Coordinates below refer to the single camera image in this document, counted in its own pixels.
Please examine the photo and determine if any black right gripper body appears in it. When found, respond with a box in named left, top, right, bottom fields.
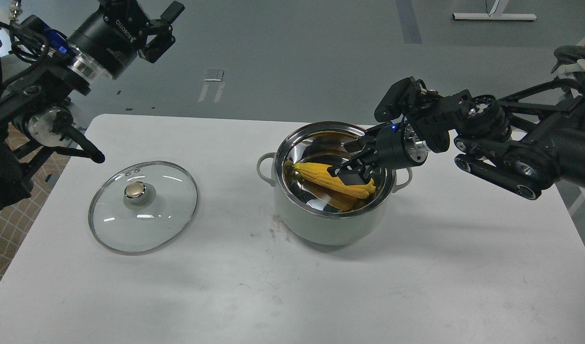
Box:
left=357, top=122, right=428, bottom=170

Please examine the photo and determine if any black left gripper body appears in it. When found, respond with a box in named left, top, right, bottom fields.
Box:
left=66, top=0, right=176, bottom=80

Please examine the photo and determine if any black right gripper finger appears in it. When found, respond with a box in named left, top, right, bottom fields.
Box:
left=327, top=162, right=370, bottom=186
left=343, top=135, right=378, bottom=154

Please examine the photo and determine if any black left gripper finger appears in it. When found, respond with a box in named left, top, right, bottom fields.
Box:
left=160, top=1, right=185, bottom=23

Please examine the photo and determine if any yellow toy corn cob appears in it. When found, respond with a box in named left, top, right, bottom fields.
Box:
left=291, top=162, right=377, bottom=199

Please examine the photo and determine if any glass pot lid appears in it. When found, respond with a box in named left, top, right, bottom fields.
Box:
left=88, top=161, right=199, bottom=255

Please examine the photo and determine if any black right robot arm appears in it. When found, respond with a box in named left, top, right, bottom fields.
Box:
left=327, top=45, right=585, bottom=200

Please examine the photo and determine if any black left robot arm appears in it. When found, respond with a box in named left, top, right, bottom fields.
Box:
left=0, top=0, right=185, bottom=210

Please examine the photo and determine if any pale green steel pot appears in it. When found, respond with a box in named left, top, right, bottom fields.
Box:
left=256, top=121, right=413, bottom=246

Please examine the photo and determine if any white desk leg base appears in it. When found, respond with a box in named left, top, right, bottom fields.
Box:
left=451, top=0, right=537, bottom=22

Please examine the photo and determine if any beige checkered cloth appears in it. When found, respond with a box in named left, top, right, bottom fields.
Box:
left=0, top=124, right=71, bottom=302

